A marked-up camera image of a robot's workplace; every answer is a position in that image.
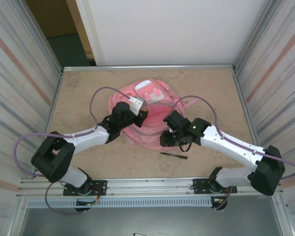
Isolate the pink student backpack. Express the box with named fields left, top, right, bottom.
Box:
left=108, top=78, right=200, bottom=151

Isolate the all black marker pen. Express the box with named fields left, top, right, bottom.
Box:
left=160, top=151, right=189, bottom=159

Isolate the grey metal sheet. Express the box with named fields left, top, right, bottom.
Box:
left=18, top=207, right=290, bottom=236

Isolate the brown wooden door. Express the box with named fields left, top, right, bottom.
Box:
left=26, top=0, right=94, bottom=59

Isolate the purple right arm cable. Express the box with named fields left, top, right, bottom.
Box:
left=173, top=95, right=295, bottom=211

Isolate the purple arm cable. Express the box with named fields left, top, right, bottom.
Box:
left=173, top=95, right=295, bottom=211
left=13, top=87, right=133, bottom=216

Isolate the aluminium table back rail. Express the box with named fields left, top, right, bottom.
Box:
left=62, top=64, right=237, bottom=72

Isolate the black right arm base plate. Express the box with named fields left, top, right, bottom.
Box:
left=191, top=178, right=237, bottom=195

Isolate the aluminium front mounting rail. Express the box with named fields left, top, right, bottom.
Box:
left=16, top=177, right=285, bottom=198

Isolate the aluminium table side rail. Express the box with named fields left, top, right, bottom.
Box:
left=30, top=72, right=64, bottom=180
left=232, top=72, right=270, bottom=176

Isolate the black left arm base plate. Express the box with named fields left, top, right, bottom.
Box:
left=63, top=180, right=108, bottom=197

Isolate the slotted grey cable duct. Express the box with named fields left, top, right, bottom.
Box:
left=26, top=197, right=212, bottom=209

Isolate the aluminium frame post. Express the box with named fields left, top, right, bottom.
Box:
left=232, top=0, right=282, bottom=72
left=13, top=0, right=64, bottom=77

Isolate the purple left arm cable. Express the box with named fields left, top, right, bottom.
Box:
left=13, top=87, right=133, bottom=216

